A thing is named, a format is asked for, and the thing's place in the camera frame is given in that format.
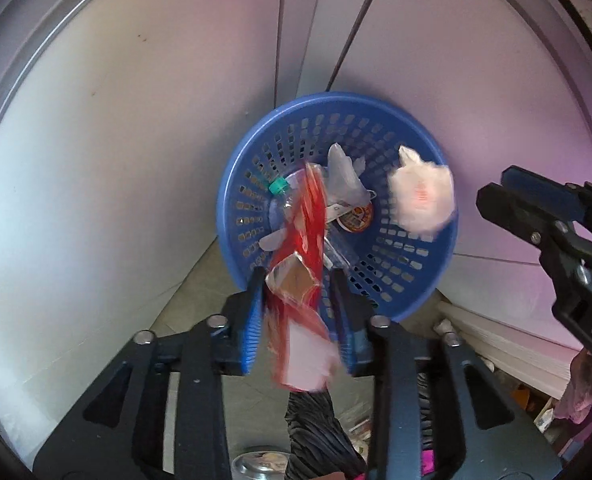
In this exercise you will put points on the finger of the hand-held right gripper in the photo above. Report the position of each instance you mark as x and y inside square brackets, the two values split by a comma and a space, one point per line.
[516, 212]
[546, 192]

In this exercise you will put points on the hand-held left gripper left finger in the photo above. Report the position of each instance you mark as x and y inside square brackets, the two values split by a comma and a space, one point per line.
[253, 327]

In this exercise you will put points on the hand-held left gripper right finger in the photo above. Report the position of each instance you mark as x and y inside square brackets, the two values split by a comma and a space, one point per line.
[343, 322]

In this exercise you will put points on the blue plastic basket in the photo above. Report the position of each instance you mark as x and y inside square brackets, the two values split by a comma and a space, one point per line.
[406, 260]

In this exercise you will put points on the pale pink plastic bag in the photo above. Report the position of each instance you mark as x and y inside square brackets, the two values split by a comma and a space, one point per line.
[421, 195]

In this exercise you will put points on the red snack wrapper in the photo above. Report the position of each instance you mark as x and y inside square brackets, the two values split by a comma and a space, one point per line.
[306, 230]

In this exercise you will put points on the round orange cup lid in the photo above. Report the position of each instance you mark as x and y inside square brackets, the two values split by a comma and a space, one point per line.
[356, 219]

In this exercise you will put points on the pink cloth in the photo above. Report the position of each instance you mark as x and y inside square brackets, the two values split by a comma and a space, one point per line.
[583, 385]

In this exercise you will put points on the clear plastic bottle green cap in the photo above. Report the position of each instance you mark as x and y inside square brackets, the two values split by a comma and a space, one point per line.
[282, 195]

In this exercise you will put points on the metal can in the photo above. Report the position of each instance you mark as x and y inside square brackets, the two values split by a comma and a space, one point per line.
[261, 465]

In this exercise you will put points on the grey plastic bag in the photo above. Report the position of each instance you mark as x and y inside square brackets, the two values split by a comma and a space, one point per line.
[346, 175]

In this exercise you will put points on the person's pink jacket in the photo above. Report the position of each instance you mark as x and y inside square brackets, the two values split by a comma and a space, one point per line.
[428, 462]

